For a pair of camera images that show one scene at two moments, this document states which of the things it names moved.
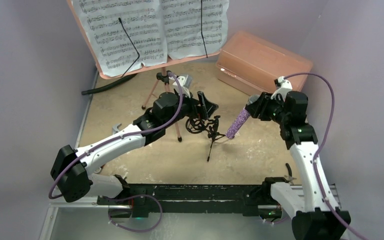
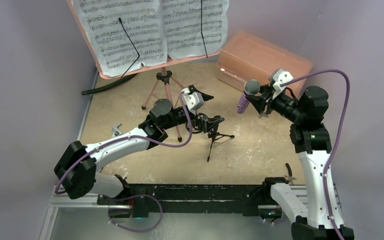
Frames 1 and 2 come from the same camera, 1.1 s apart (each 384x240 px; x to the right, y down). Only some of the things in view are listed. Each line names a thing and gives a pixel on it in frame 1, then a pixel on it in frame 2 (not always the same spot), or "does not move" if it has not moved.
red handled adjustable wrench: (115, 128) does not move
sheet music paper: (183, 25) does not move
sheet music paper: (124, 33) does not move
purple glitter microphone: (241, 119) → (251, 86)
